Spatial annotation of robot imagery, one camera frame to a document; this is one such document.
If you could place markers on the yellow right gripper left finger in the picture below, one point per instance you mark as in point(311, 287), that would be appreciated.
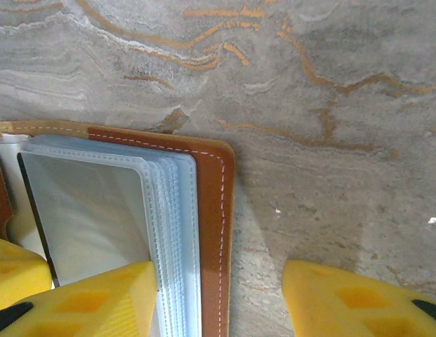
point(98, 309)

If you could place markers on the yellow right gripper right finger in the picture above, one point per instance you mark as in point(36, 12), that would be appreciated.
point(351, 305)

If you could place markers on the brown leather card holder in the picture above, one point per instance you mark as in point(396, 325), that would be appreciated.
point(210, 196)

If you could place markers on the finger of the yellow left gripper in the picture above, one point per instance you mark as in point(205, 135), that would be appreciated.
point(17, 277)

